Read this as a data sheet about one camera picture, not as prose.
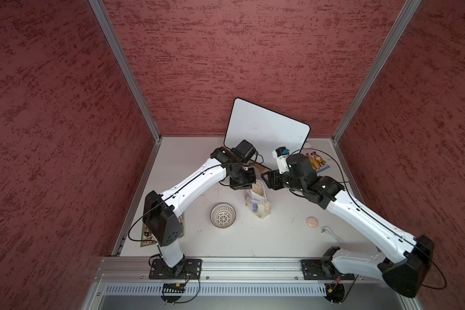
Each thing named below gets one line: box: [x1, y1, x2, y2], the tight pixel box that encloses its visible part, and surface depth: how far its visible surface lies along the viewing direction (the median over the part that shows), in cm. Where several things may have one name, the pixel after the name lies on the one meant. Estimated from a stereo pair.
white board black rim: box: [224, 98, 311, 171], surface depth 94 cm
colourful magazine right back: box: [299, 148, 331, 174], surface depth 109 cm
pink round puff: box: [306, 216, 319, 229], surface depth 87 cm
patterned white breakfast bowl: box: [210, 202, 237, 229], surface depth 88 cm
